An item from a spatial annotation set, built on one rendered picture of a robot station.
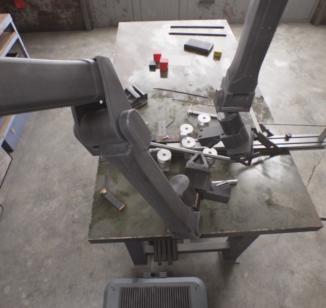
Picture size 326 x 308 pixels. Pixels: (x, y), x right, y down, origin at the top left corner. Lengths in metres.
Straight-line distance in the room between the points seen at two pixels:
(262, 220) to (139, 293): 0.78
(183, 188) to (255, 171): 0.43
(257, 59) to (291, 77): 2.67
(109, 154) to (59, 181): 1.68
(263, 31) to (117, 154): 0.33
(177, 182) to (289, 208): 0.46
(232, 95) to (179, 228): 0.33
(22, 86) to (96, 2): 3.65
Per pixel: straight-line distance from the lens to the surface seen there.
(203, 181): 0.69
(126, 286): 1.41
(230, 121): 0.63
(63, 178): 2.07
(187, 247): 1.49
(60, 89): 0.30
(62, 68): 0.31
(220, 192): 0.70
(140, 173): 0.42
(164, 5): 3.85
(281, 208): 0.93
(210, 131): 0.70
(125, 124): 0.34
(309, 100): 2.95
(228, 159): 0.79
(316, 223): 0.96
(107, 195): 0.86
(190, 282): 1.41
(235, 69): 0.55
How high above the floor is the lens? 1.65
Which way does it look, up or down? 52 degrees down
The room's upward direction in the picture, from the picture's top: straight up
